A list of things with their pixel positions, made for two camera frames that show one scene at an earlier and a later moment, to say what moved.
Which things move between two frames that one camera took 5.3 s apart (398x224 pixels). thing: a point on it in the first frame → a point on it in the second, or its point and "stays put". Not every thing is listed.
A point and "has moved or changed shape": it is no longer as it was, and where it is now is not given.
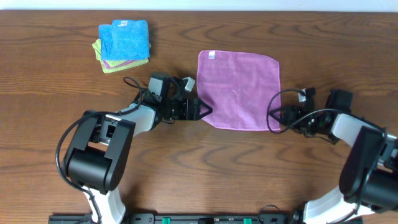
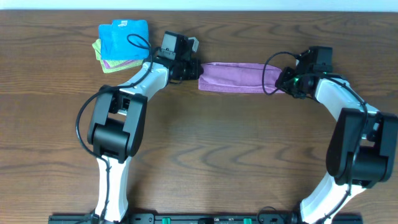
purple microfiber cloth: (241, 88) has moved or changed shape
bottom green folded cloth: (106, 70) stays put
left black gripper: (195, 109) → (195, 71)
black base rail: (135, 218) stays put
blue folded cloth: (124, 40) stays put
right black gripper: (286, 116) → (283, 79)
